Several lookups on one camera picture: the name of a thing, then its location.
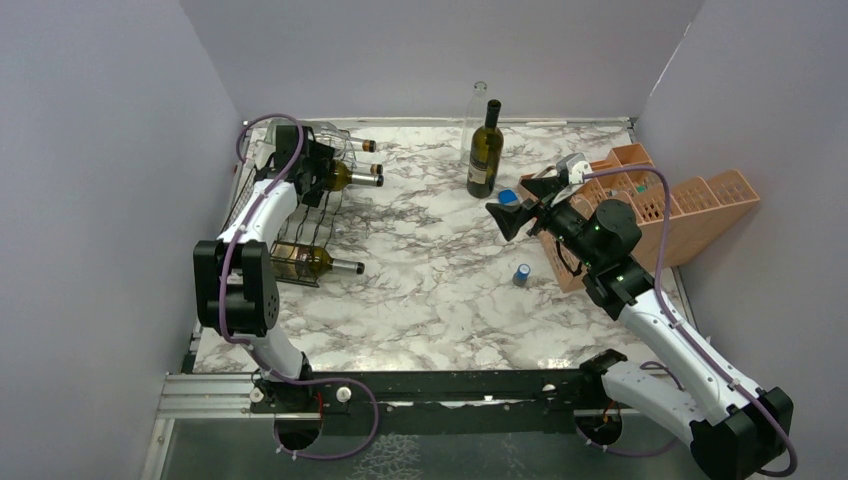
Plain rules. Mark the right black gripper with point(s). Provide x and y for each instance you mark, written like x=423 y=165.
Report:
x=511 y=218

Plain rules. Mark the wine bottle silver foil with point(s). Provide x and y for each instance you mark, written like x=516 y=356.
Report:
x=341 y=176
x=303 y=263

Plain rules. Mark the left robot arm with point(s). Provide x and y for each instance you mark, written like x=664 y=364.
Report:
x=236 y=291

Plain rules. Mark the blue rectangular small box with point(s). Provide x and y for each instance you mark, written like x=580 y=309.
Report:
x=508 y=198

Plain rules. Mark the black wire wine rack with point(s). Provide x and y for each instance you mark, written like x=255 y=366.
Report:
x=313 y=221

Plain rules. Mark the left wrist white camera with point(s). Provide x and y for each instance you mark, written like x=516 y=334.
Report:
x=259 y=148

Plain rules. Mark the wrist white camera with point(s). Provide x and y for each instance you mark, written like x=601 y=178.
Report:
x=259 y=148
x=571 y=172

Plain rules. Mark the clear bottle in rack top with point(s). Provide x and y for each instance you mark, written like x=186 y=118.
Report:
x=321 y=131

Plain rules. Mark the lower wine bottle silver foil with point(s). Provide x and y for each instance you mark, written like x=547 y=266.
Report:
x=303 y=263

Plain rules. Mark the blue small cylinder can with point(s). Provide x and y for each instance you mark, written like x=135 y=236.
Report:
x=521 y=275

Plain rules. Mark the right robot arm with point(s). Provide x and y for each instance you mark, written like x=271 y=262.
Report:
x=732 y=427

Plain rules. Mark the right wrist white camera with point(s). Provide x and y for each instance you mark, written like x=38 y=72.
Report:
x=571 y=172

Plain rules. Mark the clear glass bottle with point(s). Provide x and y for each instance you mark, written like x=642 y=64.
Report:
x=474 y=118

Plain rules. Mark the dark green wine bottle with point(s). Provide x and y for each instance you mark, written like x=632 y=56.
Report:
x=485 y=153

